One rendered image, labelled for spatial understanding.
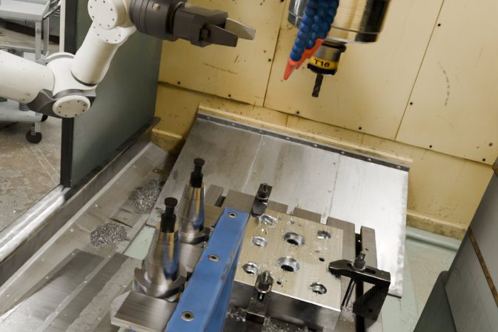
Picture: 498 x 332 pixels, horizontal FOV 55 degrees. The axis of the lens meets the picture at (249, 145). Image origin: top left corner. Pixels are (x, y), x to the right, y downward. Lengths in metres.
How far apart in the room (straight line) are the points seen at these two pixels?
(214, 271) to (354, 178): 1.36
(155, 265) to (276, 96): 1.42
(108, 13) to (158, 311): 0.56
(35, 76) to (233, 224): 0.57
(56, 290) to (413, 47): 1.41
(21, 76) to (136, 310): 0.63
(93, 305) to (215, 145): 0.90
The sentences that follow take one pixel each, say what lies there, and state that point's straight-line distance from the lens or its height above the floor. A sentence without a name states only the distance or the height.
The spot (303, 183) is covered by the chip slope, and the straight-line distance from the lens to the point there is 1.85.
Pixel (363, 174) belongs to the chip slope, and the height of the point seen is 0.82.
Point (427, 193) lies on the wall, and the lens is 2.09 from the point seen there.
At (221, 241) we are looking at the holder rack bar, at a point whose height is 1.23.
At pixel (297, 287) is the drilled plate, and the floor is 0.99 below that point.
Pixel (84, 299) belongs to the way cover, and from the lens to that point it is 1.28.
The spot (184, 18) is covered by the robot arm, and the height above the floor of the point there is 1.45.
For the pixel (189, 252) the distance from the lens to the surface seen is 0.66.
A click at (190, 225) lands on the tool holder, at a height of 1.24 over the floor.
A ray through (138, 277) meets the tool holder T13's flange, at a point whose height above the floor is 1.23.
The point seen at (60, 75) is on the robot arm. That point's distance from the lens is 1.11.
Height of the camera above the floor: 1.62
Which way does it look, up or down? 24 degrees down
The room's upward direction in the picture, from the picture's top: 12 degrees clockwise
